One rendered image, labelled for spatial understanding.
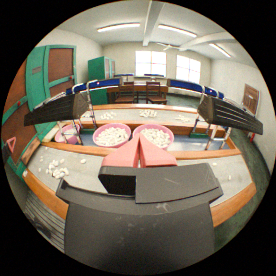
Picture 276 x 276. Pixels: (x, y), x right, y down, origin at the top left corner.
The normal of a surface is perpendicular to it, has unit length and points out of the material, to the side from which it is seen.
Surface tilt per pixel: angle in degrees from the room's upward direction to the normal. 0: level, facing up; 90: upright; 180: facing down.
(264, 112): 89
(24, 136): 90
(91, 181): 0
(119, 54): 90
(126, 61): 90
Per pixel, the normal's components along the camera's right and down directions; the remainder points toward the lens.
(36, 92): 1.00, 0.04
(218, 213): 0.00, -0.79
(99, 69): 0.00, 0.62
